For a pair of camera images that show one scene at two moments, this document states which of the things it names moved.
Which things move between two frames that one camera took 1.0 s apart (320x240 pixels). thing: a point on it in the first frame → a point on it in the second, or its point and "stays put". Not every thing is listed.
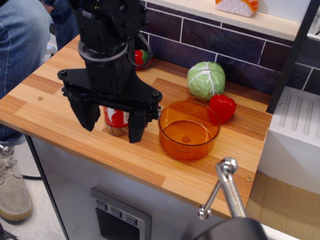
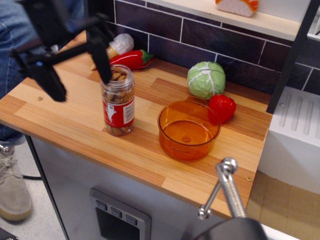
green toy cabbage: [206, 79] stays put
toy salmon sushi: [246, 8] stays put
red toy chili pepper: [142, 58] stays put
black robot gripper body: [110, 79] → [58, 35]
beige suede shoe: [15, 203] stays put
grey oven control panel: [117, 220] stays put
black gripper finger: [138, 120] → [98, 39]
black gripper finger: [87, 109] → [43, 74]
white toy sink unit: [291, 152] stays put
